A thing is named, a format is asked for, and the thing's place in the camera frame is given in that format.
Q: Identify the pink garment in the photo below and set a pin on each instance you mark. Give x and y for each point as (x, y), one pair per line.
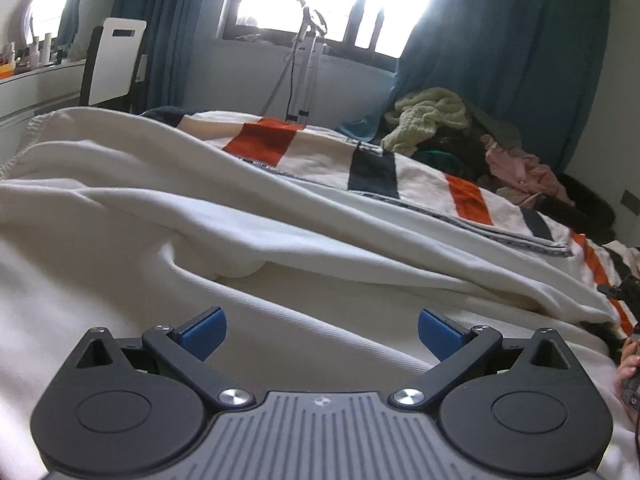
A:
(520, 170)

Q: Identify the blue curtain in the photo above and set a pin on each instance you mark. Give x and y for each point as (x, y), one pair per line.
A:
(165, 35)
(500, 50)

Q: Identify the lit vanity mirror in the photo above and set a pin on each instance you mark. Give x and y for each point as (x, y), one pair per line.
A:
(45, 0)

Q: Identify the striped blanket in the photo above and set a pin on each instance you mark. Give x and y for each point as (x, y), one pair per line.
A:
(375, 175)

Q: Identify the dark brown garment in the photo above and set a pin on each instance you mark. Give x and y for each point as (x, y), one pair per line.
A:
(462, 147)

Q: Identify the person's right hand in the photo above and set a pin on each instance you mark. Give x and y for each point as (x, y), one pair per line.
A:
(627, 375)

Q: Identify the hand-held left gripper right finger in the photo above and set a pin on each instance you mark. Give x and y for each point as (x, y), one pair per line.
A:
(440, 334)

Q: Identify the row of cosmetic bottles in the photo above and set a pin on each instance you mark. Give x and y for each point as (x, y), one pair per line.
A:
(40, 50)

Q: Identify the small pink cloth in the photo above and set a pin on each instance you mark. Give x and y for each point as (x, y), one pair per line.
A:
(247, 37)

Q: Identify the dark wall switch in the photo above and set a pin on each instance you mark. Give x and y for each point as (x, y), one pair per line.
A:
(626, 199)

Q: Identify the white chair with black frame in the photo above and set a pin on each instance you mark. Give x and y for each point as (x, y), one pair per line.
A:
(117, 55)

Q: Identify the teal cloth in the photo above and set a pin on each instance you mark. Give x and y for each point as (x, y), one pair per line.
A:
(72, 10)

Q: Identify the garment steamer stand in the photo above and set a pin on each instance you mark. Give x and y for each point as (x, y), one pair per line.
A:
(307, 60)

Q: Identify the white dresser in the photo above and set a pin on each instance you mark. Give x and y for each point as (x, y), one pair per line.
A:
(35, 90)

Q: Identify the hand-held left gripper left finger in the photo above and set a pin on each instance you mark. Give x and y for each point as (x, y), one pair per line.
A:
(205, 332)

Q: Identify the pale yellow knitted blanket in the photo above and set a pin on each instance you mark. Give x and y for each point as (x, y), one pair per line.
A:
(430, 115)

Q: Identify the green garment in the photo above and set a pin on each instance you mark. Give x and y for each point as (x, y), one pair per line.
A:
(442, 156)

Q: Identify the olive garment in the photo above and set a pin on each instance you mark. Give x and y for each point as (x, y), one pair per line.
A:
(495, 125)

